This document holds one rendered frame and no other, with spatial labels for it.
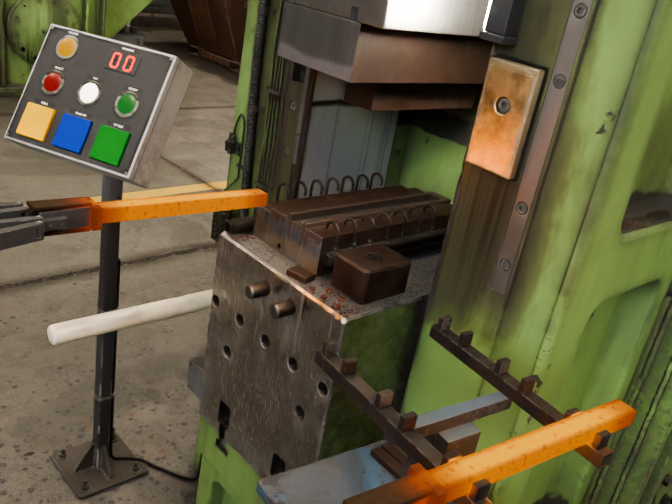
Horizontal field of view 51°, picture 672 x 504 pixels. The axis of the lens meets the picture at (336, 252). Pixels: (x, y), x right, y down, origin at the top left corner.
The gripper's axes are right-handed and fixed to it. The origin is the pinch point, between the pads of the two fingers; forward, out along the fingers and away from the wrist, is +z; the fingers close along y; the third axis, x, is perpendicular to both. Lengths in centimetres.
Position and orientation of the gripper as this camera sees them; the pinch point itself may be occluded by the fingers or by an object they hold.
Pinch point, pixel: (62, 216)
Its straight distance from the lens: 106.5
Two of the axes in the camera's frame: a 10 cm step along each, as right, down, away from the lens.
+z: 7.4, -1.7, 6.5
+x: 1.6, -9.0, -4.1
